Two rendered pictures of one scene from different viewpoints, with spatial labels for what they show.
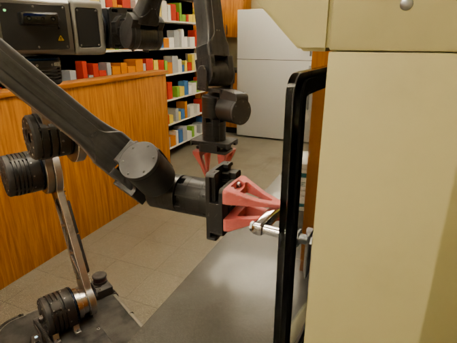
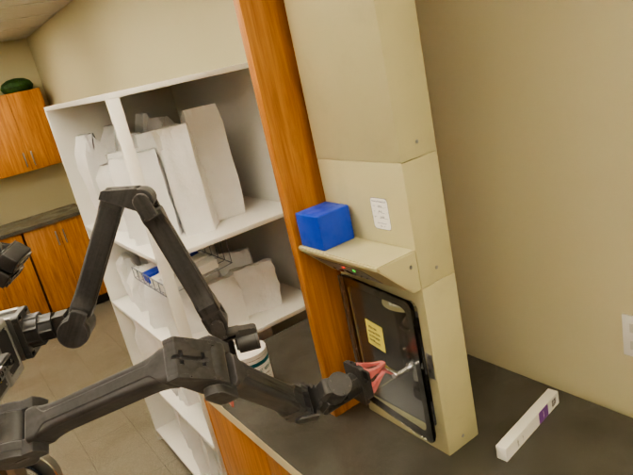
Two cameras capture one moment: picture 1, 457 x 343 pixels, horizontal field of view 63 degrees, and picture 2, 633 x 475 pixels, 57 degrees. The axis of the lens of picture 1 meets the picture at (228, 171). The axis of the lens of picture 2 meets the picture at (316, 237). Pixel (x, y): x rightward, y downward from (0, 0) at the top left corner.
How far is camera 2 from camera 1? 121 cm
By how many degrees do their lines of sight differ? 52
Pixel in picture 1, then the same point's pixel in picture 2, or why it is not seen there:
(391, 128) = (443, 303)
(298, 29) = (413, 286)
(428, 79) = (446, 285)
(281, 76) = not seen: outside the picture
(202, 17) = (197, 286)
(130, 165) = (339, 388)
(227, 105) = (251, 338)
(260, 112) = not seen: outside the picture
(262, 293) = (347, 439)
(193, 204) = (355, 391)
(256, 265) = (316, 434)
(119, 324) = not seen: outside the picture
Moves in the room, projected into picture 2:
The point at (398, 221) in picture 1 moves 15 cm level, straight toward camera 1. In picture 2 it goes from (452, 331) to (500, 351)
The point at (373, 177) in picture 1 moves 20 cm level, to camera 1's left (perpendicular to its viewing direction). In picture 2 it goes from (443, 321) to (412, 367)
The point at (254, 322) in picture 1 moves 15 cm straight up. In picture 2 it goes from (369, 450) to (359, 403)
